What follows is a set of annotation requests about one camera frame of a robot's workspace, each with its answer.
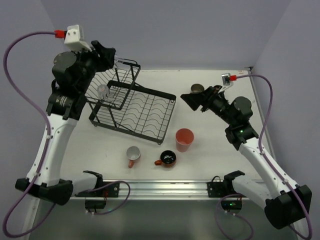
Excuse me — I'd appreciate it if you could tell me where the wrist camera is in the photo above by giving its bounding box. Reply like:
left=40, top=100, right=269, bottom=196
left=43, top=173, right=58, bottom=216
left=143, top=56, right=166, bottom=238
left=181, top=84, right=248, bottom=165
left=64, top=24, right=92, bottom=52
left=219, top=73, right=237, bottom=93

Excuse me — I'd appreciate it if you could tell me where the pink mug white inside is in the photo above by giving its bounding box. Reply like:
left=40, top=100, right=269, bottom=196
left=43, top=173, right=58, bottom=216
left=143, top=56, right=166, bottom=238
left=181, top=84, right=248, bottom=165
left=126, top=146, right=141, bottom=169

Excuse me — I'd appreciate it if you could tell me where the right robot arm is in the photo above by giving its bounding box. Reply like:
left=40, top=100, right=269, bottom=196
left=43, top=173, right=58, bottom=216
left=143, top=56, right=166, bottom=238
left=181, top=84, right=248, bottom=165
left=180, top=85, right=312, bottom=230

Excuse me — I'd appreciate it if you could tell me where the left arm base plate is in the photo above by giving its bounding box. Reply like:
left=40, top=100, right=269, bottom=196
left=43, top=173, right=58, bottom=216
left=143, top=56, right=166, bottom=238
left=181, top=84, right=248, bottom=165
left=75, top=181, right=120, bottom=198

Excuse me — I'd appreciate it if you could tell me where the white and brown cup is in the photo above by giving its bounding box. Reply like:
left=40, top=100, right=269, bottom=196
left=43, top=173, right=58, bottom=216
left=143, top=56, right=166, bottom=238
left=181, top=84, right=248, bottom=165
left=190, top=83, right=205, bottom=93

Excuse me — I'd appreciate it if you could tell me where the clear glass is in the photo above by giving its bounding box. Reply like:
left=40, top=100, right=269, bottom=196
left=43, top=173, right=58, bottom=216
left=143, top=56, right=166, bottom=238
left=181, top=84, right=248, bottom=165
left=97, top=84, right=111, bottom=100
left=113, top=55, right=125, bottom=69

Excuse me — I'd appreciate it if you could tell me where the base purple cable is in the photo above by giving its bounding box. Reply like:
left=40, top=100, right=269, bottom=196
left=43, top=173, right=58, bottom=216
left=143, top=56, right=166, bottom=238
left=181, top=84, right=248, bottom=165
left=214, top=193, right=254, bottom=238
left=87, top=180, right=131, bottom=216

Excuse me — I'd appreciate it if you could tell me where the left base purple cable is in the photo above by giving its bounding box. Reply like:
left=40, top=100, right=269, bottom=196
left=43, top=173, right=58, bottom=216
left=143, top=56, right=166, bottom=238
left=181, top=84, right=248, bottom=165
left=87, top=180, right=131, bottom=216

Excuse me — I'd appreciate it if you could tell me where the red orange mug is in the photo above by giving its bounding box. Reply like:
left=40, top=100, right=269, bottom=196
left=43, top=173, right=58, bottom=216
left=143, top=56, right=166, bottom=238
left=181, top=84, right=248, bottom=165
left=154, top=150, right=177, bottom=168

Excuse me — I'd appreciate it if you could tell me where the control box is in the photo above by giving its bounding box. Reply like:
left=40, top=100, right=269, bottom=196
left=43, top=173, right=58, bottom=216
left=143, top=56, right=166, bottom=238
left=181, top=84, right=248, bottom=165
left=84, top=200, right=106, bottom=212
left=220, top=200, right=243, bottom=214

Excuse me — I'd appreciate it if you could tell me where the tall pink cup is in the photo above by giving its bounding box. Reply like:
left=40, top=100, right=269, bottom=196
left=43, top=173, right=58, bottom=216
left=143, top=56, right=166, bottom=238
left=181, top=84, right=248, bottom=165
left=175, top=128, right=195, bottom=153

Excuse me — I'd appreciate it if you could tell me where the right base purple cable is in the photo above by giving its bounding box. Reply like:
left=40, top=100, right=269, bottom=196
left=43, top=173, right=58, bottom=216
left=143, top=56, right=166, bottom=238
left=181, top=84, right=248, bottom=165
left=214, top=193, right=254, bottom=238

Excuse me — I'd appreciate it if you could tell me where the aluminium mounting rail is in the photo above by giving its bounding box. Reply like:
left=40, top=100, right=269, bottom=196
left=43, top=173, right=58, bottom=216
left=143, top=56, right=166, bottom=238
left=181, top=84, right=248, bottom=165
left=19, top=178, right=296, bottom=240

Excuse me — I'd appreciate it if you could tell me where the right control box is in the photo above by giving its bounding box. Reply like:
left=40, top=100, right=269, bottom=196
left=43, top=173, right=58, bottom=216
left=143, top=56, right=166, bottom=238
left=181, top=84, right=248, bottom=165
left=220, top=200, right=243, bottom=214

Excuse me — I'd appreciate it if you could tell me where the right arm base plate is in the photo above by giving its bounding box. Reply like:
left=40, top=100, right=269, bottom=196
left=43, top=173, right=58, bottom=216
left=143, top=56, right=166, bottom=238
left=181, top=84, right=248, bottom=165
left=206, top=181, right=236, bottom=198

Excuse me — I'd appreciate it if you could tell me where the black wire dish rack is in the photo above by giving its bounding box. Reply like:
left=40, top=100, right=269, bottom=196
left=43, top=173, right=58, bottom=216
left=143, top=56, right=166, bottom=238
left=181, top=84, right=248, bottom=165
left=85, top=58, right=177, bottom=145

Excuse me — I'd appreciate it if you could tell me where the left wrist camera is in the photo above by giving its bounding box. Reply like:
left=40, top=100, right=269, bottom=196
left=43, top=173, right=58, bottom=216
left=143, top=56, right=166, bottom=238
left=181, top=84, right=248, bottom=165
left=64, top=24, right=92, bottom=52

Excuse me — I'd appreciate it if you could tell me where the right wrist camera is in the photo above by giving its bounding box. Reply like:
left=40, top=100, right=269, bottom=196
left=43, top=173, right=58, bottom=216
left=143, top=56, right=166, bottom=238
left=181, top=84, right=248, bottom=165
left=219, top=73, right=237, bottom=93

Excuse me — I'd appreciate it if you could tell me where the left control box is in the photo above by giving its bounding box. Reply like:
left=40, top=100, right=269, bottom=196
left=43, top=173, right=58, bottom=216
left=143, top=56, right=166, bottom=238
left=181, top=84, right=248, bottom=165
left=84, top=200, right=106, bottom=212

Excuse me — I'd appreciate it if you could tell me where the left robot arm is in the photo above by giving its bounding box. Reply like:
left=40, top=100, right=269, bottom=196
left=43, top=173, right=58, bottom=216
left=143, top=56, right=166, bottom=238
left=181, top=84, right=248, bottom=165
left=15, top=40, right=116, bottom=206

